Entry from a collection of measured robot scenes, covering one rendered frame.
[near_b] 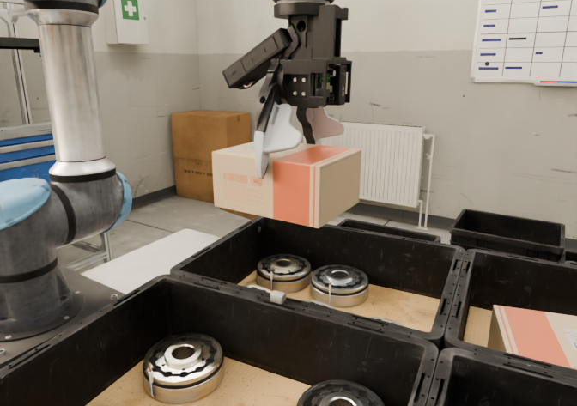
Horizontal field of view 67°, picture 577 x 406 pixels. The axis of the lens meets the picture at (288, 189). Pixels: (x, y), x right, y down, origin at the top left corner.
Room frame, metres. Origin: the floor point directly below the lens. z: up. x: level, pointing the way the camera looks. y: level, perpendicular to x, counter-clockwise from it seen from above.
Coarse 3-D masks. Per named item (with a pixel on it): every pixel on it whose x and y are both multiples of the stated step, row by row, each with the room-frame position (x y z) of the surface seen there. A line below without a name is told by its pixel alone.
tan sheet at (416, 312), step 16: (256, 272) 0.80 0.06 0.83; (304, 288) 0.73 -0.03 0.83; (368, 288) 0.73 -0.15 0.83; (384, 288) 0.73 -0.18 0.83; (368, 304) 0.68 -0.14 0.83; (384, 304) 0.68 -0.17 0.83; (400, 304) 0.68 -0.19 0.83; (416, 304) 0.68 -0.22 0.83; (432, 304) 0.68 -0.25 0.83; (400, 320) 0.63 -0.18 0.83; (416, 320) 0.63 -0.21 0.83; (432, 320) 0.63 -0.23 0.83
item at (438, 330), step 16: (224, 240) 0.72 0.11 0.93; (400, 240) 0.73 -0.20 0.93; (416, 240) 0.72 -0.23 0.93; (192, 256) 0.66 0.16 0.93; (464, 256) 0.66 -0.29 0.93; (176, 272) 0.60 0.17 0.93; (240, 288) 0.55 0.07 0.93; (448, 288) 0.55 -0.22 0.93; (304, 304) 0.51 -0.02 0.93; (448, 304) 0.51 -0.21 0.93; (352, 320) 0.47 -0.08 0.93; (368, 320) 0.47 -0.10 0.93; (416, 336) 0.44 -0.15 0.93; (432, 336) 0.44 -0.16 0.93
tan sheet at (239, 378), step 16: (224, 368) 0.51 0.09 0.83; (240, 368) 0.51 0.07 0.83; (256, 368) 0.51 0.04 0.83; (112, 384) 0.48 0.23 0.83; (128, 384) 0.48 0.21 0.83; (224, 384) 0.48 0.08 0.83; (240, 384) 0.48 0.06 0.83; (256, 384) 0.48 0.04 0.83; (272, 384) 0.48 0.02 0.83; (288, 384) 0.48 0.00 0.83; (304, 384) 0.48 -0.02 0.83; (96, 400) 0.45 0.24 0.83; (112, 400) 0.45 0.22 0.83; (128, 400) 0.45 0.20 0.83; (144, 400) 0.45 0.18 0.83; (208, 400) 0.45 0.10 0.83; (224, 400) 0.45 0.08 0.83; (240, 400) 0.45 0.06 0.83; (256, 400) 0.45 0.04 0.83; (272, 400) 0.45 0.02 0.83; (288, 400) 0.45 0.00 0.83
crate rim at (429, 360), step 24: (144, 288) 0.55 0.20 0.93; (216, 288) 0.55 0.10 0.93; (96, 312) 0.49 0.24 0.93; (288, 312) 0.49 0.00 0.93; (312, 312) 0.49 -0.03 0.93; (72, 336) 0.44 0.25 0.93; (384, 336) 0.44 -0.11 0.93; (408, 336) 0.44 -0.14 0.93; (24, 360) 0.40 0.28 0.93; (432, 360) 0.40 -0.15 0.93
